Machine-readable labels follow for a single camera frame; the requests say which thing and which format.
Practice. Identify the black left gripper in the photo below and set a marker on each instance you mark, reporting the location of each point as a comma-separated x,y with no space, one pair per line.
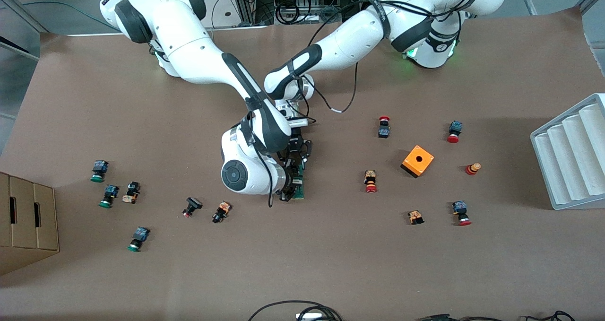
299,147

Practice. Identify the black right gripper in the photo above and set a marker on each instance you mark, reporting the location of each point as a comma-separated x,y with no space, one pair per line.
290,184

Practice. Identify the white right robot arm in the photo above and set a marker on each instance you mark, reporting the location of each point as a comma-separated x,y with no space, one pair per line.
189,51

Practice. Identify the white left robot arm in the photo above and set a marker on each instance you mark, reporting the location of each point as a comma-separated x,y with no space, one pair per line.
350,42

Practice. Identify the red emergency stop orange block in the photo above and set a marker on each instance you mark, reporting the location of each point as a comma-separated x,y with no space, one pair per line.
370,181

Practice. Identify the black push button orange block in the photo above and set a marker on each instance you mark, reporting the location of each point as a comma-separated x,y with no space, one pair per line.
221,212

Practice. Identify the red push button black block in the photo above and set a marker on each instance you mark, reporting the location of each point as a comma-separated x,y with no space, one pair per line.
384,128

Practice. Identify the black orange contact block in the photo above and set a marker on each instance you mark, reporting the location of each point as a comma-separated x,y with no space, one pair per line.
131,192
415,217

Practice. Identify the red push button blue block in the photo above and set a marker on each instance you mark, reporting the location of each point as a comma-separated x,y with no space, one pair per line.
461,212
454,132

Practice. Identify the green push button blue block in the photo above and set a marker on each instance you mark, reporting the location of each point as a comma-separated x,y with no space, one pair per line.
138,238
109,196
99,171

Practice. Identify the red mushroom button head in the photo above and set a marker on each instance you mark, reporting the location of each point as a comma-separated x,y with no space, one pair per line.
472,169

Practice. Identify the white grey slotted tray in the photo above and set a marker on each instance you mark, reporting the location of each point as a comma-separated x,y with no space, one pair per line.
569,165

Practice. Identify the brown cardboard box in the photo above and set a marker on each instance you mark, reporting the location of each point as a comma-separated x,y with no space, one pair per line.
28,221

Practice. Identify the orange button enclosure box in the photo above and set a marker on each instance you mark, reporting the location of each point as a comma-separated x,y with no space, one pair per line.
418,162

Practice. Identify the aluminium profile post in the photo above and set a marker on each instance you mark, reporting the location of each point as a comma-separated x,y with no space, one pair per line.
248,4

